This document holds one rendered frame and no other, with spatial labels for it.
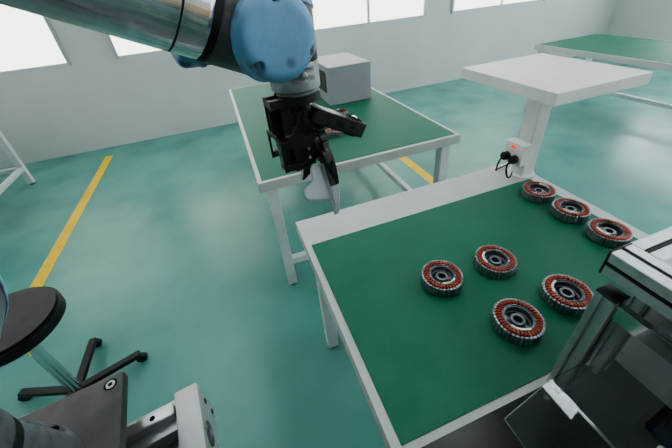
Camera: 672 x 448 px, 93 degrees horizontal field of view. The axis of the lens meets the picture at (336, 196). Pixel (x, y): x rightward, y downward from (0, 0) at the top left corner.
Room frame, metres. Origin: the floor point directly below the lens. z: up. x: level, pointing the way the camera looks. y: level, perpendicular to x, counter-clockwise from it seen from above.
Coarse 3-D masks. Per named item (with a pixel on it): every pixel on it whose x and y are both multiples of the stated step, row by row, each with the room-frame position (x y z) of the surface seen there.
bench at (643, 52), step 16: (544, 48) 3.56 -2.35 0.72; (560, 48) 3.39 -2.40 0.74; (576, 48) 3.30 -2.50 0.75; (592, 48) 3.23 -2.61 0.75; (608, 48) 3.17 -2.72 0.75; (624, 48) 3.11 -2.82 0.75; (640, 48) 3.05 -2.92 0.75; (656, 48) 2.99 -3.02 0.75; (640, 64) 2.67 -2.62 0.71; (656, 64) 2.57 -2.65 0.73; (624, 96) 3.36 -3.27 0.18
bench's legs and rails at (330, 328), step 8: (320, 288) 0.89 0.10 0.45; (320, 296) 0.89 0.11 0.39; (320, 304) 0.93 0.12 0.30; (328, 312) 0.89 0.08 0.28; (328, 320) 0.89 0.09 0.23; (328, 328) 0.89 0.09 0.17; (336, 328) 0.90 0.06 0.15; (328, 336) 0.89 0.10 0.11; (336, 336) 0.90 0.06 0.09; (328, 344) 0.89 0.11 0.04; (336, 344) 0.90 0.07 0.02
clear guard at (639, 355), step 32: (608, 352) 0.21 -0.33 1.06; (640, 352) 0.21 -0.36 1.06; (544, 384) 0.18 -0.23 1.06; (576, 384) 0.18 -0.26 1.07; (608, 384) 0.17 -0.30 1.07; (640, 384) 0.17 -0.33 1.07; (512, 416) 0.17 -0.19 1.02; (544, 416) 0.16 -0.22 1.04; (576, 416) 0.15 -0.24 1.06; (608, 416) 0.14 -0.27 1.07; (640, 416) 0.14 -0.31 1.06
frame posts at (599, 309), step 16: (608, 288) 0.31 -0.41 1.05; (592, 304) 0.31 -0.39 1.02; (608, 304) 0.29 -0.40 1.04; (640, 304) 0.32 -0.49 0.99; (592, 320) 0.30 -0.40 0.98; (608, 320) 0.29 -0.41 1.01; (576, 336) 0.31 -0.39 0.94; (592, 336) 0.29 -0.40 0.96; (608, 336) 0.33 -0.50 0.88; (624, 336) 0.32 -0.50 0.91; (576, 352) 0.30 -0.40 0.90; (592, 352) 0.29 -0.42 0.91; (560, 368) 0.30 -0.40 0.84
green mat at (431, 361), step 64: (512, 192) 1.01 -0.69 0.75; (320, 256) 0.76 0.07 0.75; (384, 256) 0.73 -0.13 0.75; (448, 256) 0.70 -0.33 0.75; (576, 256) 0.65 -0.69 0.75; (384, 320) 0.50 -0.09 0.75; (448, 320) 0.49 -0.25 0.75; (576, 320) 0.45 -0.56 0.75; (384, 384) 0.35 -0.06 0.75; (448, 384) 0.34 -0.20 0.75; (512, 384) 0.32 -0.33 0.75
